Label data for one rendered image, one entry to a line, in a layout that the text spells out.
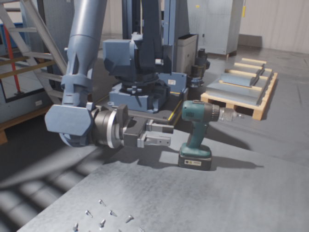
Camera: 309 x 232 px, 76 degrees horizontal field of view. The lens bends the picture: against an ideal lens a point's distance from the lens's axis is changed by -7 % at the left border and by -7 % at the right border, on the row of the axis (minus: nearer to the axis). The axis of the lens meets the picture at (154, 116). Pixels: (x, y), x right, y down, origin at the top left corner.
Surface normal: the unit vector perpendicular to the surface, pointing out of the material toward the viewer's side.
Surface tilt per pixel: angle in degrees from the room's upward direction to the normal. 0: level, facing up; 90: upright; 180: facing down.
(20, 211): 0
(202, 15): 90
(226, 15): 90
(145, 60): 116
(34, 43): 90
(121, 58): 90
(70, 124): 54
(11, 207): 0
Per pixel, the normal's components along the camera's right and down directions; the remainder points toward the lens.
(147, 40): -0.11, 0.78
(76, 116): -0.15, -0.19
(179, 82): -0.33, 0.41
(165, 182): 0.02, -0.90
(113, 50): -0.11, 0.43
